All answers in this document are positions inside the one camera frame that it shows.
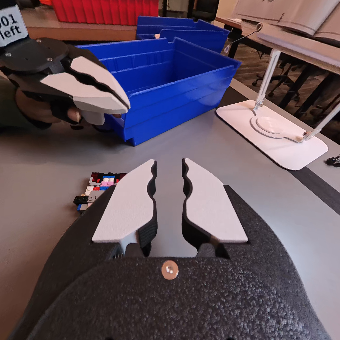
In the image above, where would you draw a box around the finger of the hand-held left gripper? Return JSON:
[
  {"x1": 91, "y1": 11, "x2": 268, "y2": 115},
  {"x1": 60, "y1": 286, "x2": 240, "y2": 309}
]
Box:
[
  {"x1": 40, "y1": 72, "x2": 131, "y2": 115},
  {"x1": 69, "y1": 56, "x2": 131, "y2": 110}
]

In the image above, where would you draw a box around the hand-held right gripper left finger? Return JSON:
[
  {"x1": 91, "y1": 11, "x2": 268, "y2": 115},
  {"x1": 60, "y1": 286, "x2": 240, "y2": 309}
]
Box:
[{"x1": 92, "y1": 160, "x2": 158, "y2": 256}]

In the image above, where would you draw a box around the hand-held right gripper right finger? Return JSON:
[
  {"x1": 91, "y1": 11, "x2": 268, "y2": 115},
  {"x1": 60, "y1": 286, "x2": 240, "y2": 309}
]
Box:
[{"x1": 182, "y1": 158, "x2": 248, "y2": 256}]

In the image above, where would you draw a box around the brick car model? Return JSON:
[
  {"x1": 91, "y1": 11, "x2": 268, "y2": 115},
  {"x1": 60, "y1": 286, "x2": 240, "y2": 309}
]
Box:
[{"x1": 73, "y1": 172, "x2": 128, "y2": 213}]

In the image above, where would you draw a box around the wooden background table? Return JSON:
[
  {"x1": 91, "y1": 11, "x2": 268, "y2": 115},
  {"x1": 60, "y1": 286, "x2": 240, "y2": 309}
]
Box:
[{"x1": 21, "y1": 8, "x2": 140, "y2": 42}]

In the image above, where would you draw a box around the red plastic bin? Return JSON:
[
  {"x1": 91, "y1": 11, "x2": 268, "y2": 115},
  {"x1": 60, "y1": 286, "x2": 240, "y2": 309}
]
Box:
[{"x1": 51, "y1": 0, "x2": 160, "y2": 26}]

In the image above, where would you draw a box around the large blue plastic bin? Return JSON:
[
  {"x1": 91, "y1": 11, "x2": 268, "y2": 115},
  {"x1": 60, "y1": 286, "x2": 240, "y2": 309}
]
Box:
[{"x1": 77, "y1": 37, "x2": 241, "y2": 146}]

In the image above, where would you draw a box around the white book stand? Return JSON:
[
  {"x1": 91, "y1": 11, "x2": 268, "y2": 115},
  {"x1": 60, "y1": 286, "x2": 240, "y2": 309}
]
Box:
[{"x1": 216, "y1": 21, "x2": 340, "y2": 170}]

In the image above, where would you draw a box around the open instruction booklet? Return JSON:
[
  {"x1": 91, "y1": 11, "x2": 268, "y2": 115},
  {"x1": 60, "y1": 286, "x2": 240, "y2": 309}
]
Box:
[{"x1": 234, "y1": 0, "x2": 340, "y2": 43}]

